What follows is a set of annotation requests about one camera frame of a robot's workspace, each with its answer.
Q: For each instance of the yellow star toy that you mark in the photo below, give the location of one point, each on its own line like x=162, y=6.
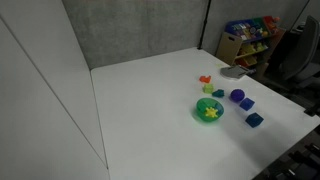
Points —
x=211, y=112

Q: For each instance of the blue storage bin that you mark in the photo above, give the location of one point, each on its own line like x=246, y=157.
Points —
x=240, y=28

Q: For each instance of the green translucent bowl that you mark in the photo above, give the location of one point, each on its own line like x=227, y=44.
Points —
x=203, y=113

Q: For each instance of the black pole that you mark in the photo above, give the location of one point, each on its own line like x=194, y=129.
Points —
x=204, y=25

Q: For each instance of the grey office chair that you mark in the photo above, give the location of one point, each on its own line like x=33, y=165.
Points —
x=305, y=56

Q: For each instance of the dark green toy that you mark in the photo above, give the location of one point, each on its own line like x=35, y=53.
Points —
x=218, y=93

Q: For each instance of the purple ball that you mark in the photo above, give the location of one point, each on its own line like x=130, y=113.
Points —
x=237, y=95

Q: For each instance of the wooden toy shelf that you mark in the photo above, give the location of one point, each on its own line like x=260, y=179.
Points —
x=230, y=46

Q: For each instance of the blue toy piece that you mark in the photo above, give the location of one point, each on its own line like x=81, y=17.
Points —
x=218, y=107

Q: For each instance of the red storage bin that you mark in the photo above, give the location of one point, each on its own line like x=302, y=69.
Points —
x=270, y=20

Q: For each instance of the orange toy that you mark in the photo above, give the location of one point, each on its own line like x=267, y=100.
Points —
x=205, y=79

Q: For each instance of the light green toy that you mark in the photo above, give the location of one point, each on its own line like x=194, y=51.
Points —
x=208, y=88

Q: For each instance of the grey metal plate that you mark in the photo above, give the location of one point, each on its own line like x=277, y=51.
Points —
x=234, y=72

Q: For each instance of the dark blue cube toy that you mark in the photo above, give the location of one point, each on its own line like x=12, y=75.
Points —
x=254, y=120

